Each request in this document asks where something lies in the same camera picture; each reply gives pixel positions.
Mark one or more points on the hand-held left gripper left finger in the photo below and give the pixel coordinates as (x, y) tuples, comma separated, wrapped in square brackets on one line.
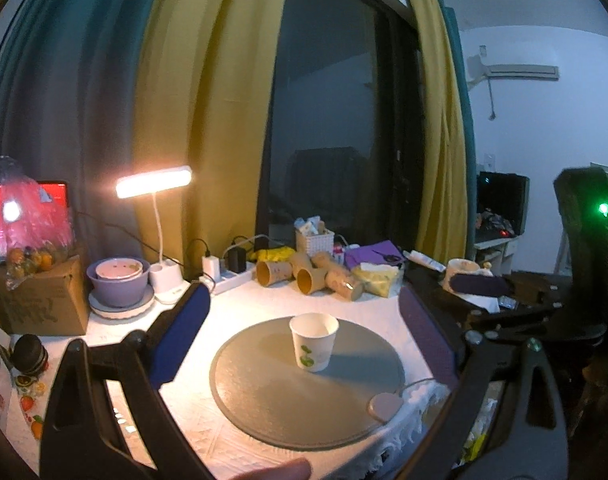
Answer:
[(183, 332)]

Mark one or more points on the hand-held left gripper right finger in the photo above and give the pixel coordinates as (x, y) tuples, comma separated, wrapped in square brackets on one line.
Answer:
[(426, 332)]

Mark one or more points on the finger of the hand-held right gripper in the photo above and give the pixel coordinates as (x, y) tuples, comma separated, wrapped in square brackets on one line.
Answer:
[(479, 285), (514, 319)]

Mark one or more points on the white paper cup green print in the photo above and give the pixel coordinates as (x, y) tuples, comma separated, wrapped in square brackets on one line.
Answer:
[(313, 342)]

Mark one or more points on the person's left hand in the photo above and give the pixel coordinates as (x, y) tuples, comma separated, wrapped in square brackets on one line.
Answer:
[(271, 471)]

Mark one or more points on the cream mug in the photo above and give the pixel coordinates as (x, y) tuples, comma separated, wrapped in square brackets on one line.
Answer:
[(459, 272)]

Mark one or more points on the white side desk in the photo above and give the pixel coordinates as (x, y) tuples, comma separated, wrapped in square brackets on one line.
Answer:
[(494, 255)]

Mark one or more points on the white tube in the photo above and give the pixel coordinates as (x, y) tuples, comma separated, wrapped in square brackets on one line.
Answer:
[(426, 260)]

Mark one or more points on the white power strip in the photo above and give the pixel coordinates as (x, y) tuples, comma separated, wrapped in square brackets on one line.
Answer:
[(226, 280)]

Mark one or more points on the white plate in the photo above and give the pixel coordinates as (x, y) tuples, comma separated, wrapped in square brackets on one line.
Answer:
[(120, 306)]

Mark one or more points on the yellow tissue packet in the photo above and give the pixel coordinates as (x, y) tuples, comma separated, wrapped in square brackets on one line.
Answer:
[(379, 279)]

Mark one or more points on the white charger plug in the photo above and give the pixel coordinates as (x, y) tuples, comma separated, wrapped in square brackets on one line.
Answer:
[(211, 266)]

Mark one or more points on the purple bowl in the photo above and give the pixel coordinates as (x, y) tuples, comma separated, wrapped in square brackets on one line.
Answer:
[(118, 287)]

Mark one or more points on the white lace tablecloth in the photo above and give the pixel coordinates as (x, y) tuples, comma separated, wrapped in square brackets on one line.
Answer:
[(204, 410)]

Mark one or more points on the black scissors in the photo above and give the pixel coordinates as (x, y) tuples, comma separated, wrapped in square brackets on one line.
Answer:
[(391, 258)]

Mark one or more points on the white round puck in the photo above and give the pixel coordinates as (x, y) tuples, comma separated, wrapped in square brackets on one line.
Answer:
[(385, 406)]

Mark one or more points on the black monitor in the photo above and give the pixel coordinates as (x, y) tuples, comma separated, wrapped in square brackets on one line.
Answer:
[(501, 202)]

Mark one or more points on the pink bowl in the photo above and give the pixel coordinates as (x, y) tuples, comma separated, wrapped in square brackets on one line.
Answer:
[(120, 270)]

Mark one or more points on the black charger plug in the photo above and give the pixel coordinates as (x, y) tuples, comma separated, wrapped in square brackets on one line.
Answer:
[(235, 259)]

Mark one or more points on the purple folder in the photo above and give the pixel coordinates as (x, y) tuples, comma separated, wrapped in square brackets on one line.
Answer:
[(371, 256)]

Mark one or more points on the white desk lamp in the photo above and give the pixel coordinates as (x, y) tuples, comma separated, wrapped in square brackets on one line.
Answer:
[(160, 240)]

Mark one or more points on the yellow bananas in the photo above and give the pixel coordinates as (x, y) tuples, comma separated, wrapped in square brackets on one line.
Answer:
[(273, 254)]

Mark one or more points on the grey round mat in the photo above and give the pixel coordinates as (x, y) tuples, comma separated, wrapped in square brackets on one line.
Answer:
[(304, 390)]

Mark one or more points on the white woven basket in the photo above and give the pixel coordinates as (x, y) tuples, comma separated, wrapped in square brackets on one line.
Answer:
[(315, 244)]

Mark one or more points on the cardboard box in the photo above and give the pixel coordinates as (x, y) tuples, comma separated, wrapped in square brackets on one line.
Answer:
[(41, 302)]

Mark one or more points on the black round lid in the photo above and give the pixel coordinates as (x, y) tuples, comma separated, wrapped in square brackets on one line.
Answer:
[(28, 355)]

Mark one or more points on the yellow curtain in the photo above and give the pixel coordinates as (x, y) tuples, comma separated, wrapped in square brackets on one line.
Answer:
[(441, 125), (209, 110)]

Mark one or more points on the teal curtain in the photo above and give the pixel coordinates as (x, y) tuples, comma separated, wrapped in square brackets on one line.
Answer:
[(69, 125), (461, 110)]

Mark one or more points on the fruit printed sheet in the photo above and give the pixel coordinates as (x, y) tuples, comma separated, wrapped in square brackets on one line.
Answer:
[(14, 400)]

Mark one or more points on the plastic bag of fruit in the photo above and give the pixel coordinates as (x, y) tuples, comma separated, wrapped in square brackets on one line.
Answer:
[(30, 225)]

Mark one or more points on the white air conditioner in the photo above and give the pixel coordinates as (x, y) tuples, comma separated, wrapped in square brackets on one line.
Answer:
[(521, 71)]

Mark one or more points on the dark glass window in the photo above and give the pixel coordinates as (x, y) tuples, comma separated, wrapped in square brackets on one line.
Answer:
[(339, 125)]

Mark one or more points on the white wall outlet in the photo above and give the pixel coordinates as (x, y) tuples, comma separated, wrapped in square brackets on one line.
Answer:
[(489, 162)]

